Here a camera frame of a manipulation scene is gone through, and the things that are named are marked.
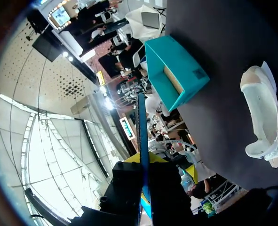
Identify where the person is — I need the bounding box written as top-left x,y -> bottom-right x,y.
98,53 -> 128,79
187,173 -> 227,201
144,90 -> 171,118

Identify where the black and blue insole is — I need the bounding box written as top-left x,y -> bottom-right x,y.
135,93 -> 153,221

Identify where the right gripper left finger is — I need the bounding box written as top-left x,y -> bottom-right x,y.
99,152 -> 144,226

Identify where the white shoe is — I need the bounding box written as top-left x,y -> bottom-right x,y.
239,60 -> 278,169

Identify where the teal box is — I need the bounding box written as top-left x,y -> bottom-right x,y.
144,34 -> 211,113

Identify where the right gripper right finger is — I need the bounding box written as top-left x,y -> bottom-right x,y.
149,152 -> 199,226

